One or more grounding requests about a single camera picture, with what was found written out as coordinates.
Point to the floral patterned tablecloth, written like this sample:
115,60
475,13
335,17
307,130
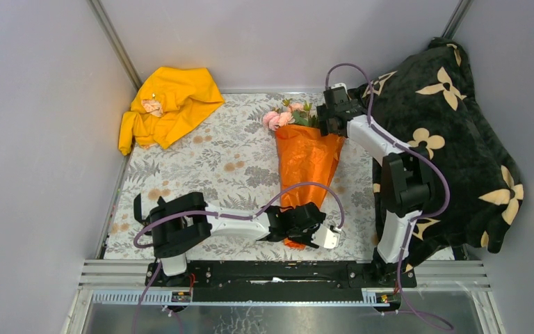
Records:
231,158

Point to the yellow cloth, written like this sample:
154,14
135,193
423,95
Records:
170,104

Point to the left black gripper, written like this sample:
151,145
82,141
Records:
306,240

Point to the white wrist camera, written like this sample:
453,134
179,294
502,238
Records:
339,85
326,236

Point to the pink fake flower bunch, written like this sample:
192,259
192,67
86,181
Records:
298,113

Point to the black floral plush blanket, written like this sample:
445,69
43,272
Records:
429,100

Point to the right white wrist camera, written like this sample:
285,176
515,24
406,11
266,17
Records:
339,85

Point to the pink fake flower stem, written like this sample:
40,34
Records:
273,120

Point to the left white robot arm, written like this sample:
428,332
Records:
172,239

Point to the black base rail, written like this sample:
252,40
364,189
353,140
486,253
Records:
275,282

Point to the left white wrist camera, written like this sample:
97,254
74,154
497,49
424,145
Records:
326,236

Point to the orange wrapping paper sheet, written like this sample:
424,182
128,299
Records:
307,160

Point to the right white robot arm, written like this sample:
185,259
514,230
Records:
406,182

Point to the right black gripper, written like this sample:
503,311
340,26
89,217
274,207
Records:
324,115

